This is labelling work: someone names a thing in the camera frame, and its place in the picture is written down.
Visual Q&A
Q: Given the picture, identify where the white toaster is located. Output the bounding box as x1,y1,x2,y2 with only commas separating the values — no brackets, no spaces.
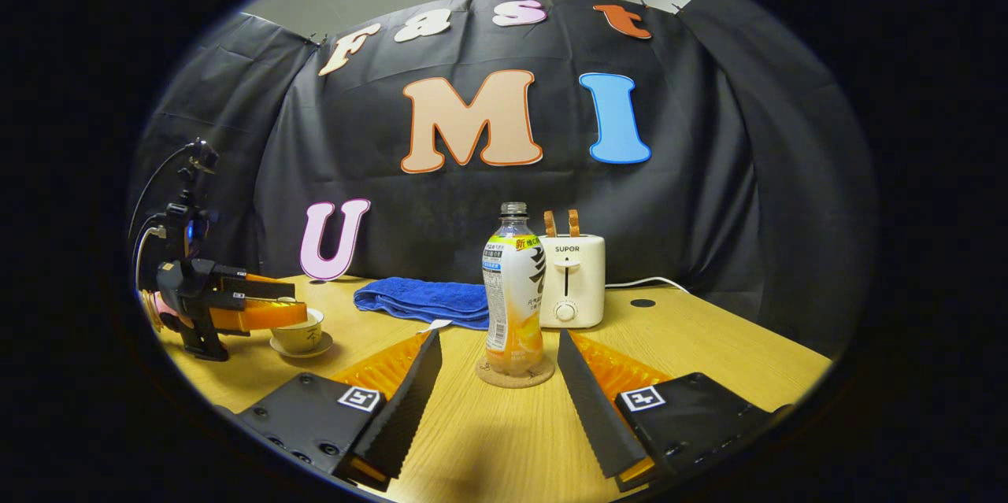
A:
538,234,606,329

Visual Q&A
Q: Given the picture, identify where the clear labelled water bottle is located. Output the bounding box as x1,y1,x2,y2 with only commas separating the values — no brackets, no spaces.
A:
482,202,547,377

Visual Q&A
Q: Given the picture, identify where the cream teacup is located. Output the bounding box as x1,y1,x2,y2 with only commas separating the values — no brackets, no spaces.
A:
272,308,324,354

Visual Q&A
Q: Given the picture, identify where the white toaster power cable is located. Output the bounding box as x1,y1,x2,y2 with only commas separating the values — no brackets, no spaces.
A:
605,276,691,293

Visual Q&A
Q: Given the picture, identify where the black backdrop cloth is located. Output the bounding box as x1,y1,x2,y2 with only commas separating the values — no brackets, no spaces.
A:
130,0,875,346

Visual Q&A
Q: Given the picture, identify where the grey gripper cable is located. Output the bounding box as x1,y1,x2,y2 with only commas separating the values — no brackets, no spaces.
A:
132,225,168,293

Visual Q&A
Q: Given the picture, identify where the blue folded towel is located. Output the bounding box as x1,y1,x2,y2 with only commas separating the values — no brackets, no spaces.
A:
354,277,491,333

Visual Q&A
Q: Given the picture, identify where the round cork coaster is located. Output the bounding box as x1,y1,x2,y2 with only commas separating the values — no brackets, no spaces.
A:
475,355,556,389

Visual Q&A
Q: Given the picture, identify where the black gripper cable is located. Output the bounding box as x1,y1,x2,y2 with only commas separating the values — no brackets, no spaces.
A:
128,142,198,240

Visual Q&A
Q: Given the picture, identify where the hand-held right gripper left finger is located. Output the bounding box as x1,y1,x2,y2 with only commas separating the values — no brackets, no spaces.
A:
235,328,443,492

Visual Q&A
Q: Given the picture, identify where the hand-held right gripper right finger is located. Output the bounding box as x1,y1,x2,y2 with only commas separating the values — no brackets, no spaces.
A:
557,328,792,492

